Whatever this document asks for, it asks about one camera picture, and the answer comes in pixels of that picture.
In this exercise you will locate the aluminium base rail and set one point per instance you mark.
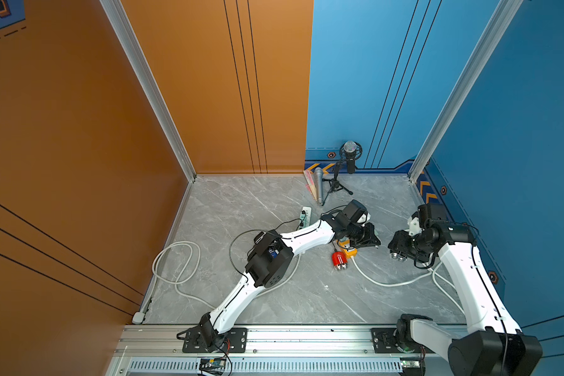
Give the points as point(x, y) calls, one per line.
point(255, 349)

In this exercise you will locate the red electric shaver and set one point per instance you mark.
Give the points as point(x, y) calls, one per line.
point(339, 260)

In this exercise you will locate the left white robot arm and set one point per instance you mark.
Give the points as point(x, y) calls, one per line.
point(268, 262)

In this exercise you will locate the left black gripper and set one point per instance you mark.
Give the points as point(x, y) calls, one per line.
point(368, 240)

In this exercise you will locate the grey handheld microphone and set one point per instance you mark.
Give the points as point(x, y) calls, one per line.
point(319, 184)

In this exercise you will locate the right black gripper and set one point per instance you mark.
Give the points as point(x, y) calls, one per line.
point(397, 243)

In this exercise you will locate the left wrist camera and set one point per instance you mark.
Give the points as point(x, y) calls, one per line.
point(355, 212)

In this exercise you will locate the black microphone on tripod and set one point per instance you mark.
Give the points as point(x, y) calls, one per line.
point(349, 153)

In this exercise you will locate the black electric shaver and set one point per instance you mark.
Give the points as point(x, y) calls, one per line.
point(397, 256)

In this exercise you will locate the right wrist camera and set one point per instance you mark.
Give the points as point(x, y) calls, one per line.
point(426, 213)

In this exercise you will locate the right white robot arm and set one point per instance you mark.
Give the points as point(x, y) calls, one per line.
point(495, 343)

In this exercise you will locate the yellow power strip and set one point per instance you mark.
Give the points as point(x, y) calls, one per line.
point(344, 245)

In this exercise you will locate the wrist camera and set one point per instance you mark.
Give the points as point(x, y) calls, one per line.
point(355, 212)
point(426, 213)

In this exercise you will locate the white power strip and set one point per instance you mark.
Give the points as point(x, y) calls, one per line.
point(304, 218)

